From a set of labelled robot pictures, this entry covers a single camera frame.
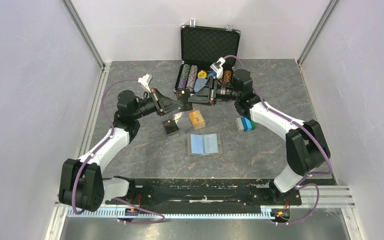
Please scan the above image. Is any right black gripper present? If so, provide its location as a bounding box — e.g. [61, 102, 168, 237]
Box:
[188, 76, 241, 106]

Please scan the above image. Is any black card box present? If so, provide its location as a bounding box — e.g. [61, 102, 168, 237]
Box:
[161, 111, 194, 139]

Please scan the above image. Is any grey slotted cable duct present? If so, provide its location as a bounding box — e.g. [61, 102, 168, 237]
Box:
[67, 205, 281, 220]

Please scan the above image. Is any black poker chip case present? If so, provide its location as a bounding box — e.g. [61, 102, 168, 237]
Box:
[174, 18, 241, 93]

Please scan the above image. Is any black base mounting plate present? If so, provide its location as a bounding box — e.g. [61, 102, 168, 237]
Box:
[123, 178, 302, 214]

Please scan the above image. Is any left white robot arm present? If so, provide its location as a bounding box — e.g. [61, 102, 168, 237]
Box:
[58, 88, 183, 214]

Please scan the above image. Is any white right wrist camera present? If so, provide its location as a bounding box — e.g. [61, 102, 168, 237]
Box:
[210, 57, 226, 80]

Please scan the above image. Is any purple cable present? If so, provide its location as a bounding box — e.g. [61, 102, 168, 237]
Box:
[223, 54, 334, 226]
[71, 78, 166, 225]

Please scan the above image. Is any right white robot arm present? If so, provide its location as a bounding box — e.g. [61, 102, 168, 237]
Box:
[188, 69, 333, 204]

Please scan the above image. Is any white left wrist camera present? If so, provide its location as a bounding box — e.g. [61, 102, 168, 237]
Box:
[137, 73, 153, 93]

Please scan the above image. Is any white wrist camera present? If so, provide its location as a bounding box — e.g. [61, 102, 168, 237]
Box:
[137, 73, 153, 93]
[210, 57, 226, 80]

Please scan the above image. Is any beige card holder wallet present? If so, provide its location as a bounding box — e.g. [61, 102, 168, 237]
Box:
[187, 133, 223, 156]

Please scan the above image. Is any orange card box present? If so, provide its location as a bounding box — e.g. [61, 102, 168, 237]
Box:
[188, 109, 206, 130]

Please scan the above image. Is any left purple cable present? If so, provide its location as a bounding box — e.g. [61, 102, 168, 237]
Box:
[71, 78, 166, 225]

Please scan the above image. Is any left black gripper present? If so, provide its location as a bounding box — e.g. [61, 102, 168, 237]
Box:
[132, 88, 184, 120]

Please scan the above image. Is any stacked toy brick block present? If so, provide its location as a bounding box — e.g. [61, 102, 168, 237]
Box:
[235, 116, 256, 132]

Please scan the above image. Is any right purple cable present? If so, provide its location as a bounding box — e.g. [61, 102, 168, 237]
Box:
[223, 54, 334, 226]

